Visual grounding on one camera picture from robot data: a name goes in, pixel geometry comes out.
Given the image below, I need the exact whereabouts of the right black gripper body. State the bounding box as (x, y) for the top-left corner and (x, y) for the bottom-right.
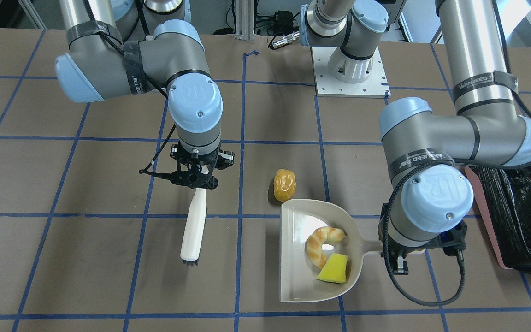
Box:
(169, 143), (223, 190)

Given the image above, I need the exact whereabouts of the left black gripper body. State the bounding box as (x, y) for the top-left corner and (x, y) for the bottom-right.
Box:
(425, 220), (467, 254)

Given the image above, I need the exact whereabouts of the orange-yellow bread roll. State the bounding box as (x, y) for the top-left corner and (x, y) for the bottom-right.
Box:
(273, 169), (296, 202)

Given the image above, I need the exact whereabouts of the yellow sponge piece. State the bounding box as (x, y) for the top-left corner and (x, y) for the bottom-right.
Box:
(316, 254), (348, 284)

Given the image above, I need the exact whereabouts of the beige hand brush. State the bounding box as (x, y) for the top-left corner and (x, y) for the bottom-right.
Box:
(180, 187), (208, 266)

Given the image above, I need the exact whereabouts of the croissant bread piece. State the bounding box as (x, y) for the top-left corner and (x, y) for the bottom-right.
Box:
(305, 226), (347, 269)

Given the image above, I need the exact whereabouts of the beige plastic dustpan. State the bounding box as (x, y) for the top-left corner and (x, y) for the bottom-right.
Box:
(279, 198), (382, 303)

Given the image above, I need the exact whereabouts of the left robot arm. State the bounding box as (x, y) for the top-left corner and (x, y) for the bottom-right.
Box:
(379, 0), (531, 276)

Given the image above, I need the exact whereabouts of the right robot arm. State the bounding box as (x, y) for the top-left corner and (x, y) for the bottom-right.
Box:
(55, 0), (234, 190)

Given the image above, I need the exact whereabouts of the pink bin with black bag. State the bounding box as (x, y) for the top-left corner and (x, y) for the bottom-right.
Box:
(464, 166), (531, 274)

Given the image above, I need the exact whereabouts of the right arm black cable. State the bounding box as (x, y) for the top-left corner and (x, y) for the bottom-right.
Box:
(139, 124), (178, 183)

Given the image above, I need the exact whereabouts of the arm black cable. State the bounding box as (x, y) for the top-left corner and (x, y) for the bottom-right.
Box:
(381, 203), (466, 307)
(139, 124), (178, 183)

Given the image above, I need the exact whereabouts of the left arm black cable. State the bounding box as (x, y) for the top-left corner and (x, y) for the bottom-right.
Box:
(381, 203), (466, 307)

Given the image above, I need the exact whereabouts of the aluminium frame post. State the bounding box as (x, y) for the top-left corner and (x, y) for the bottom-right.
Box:
(233, 0), (255, 42)

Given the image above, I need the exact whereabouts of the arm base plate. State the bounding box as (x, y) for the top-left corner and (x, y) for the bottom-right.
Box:
(311, 47), (391, 98)

